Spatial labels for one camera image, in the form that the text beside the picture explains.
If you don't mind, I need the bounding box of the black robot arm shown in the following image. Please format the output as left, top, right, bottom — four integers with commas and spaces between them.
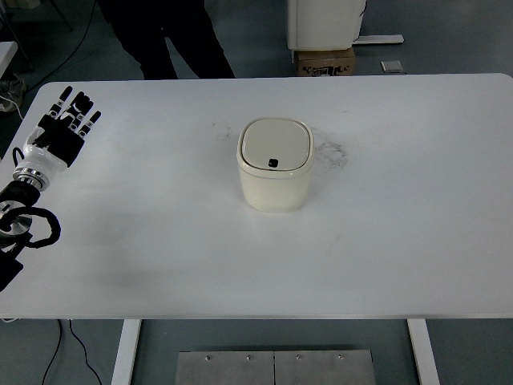
1, 86, 101, 290

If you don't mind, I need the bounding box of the white cabinet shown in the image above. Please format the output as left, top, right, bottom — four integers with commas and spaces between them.
287, 0, 367, 51

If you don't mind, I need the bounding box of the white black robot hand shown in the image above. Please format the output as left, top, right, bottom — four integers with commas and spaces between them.
20, 86, 101, 180

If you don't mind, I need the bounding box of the grey metal floor plate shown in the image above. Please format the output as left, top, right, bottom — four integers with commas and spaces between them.
175, 350, 376, 384

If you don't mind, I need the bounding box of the white table foot bar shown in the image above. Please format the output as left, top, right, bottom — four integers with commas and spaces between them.
353, 34, 404, 45

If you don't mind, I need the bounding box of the white table leg left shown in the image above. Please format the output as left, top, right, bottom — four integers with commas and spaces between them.
111, 319, 142, 385

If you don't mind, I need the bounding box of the person in black trousers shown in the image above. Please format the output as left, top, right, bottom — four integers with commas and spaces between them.
99, 1, 235, 80

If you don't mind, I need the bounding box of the white table leg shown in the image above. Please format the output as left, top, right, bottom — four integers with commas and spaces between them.
406, 318, 441, 385
111, 319, 142, 385

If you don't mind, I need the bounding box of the sneaker shoe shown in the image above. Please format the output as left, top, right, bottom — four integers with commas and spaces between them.
1, 75, 27, 113

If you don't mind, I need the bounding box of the cream plastic trash can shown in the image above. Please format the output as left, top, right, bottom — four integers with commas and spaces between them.
236, 118, 315, 213

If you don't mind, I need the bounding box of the small grey floor plate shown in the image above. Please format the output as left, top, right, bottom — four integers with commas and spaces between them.
380, 60, 405, 74

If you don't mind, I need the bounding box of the white table leg right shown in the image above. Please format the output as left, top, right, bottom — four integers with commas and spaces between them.
406, 318, 441, 385

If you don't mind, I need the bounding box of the brown cardboard box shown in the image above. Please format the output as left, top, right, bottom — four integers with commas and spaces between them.
293, 48, 356, 77

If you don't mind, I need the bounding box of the black floor cable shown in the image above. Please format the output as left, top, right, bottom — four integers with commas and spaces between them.
41, 319, 103, 385

